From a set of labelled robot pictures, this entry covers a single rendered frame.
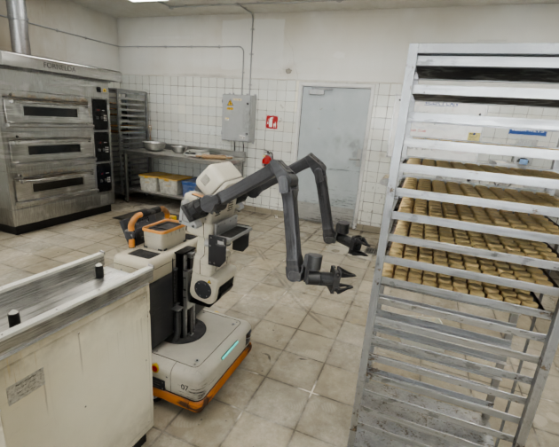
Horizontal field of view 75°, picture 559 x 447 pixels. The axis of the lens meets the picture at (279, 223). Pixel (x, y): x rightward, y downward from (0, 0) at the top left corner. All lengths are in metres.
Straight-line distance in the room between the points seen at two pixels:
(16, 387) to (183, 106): 5.70
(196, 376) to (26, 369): 0.88
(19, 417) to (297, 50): 5.25
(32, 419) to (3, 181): 3.90
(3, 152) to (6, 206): 0.62
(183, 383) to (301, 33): 4.89
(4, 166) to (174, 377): 3.60
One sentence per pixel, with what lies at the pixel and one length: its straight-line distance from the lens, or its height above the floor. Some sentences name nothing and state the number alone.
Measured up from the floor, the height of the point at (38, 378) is 0.71.
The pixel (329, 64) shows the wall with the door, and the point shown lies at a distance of 5.62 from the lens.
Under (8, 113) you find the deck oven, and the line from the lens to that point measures 5.04.
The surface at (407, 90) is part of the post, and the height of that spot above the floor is 1.67.
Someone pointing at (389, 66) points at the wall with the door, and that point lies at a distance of 5.46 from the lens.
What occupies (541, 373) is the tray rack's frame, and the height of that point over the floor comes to 0.75.
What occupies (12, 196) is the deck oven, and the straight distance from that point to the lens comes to 5.15.
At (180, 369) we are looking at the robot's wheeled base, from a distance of 2.08.
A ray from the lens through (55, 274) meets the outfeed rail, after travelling 1.73.
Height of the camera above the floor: 1.55
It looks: 16 degrees down
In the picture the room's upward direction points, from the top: 4 degrees clockwise
